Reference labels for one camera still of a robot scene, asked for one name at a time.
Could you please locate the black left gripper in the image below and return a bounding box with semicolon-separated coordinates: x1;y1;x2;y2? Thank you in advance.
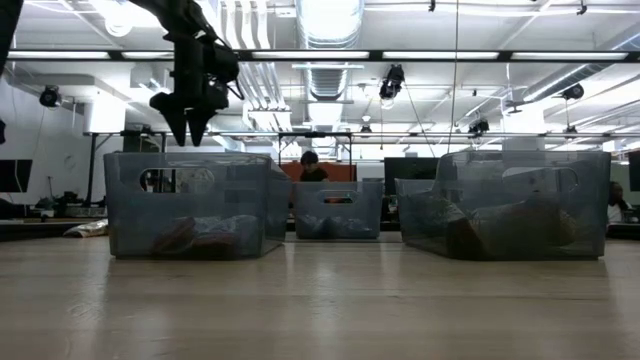
149;32;230;147

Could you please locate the beige blue orange granola bar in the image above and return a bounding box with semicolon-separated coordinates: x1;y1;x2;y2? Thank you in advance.
519;192;579;241

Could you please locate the reddish granola bar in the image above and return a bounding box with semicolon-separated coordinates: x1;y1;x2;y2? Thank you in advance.
151;215;199;257

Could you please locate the white blue granola bar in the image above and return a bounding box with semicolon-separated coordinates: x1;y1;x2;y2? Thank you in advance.
472;199;551;257

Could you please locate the grey translucent plastic bin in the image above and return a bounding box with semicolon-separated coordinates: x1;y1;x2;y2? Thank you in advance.
292;179;385;240
393;149;613;262
103;151;292;260

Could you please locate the person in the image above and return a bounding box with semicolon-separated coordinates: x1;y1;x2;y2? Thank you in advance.
606;180;632;225
298;149;331;183

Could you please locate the black beam with light strips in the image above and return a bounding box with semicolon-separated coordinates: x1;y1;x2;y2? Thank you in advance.
0;48;640;64

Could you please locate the thin hanging cord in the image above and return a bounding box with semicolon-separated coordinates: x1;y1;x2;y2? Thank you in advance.
446;0;461;155

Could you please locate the silver round ventilation duct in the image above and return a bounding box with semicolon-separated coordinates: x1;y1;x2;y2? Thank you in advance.
294;0;366;104

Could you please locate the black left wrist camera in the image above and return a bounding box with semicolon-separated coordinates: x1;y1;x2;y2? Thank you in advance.
202;42;242;111

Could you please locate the snack bars pile left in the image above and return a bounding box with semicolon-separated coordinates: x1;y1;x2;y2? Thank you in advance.
63;218;110;239

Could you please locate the black background rig frame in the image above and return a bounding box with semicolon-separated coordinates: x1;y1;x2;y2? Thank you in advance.
82;129;640;207

